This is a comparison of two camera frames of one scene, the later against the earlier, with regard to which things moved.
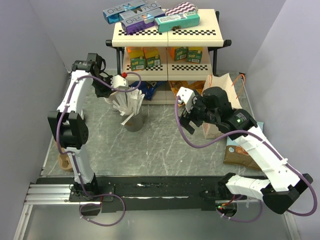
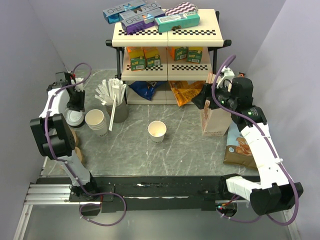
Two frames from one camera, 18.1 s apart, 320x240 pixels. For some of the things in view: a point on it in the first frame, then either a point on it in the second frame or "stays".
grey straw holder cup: (135, 123) → (121, 112)
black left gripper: (105, 94) → (80, 106)
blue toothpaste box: (112, 15) stays
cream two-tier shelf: (156, 59) stays
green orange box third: (179, 53) stays
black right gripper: (185, 118) → (199, 100)
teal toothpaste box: (167, 23) stays
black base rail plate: (136, 194) stays
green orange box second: (152, 57) stays
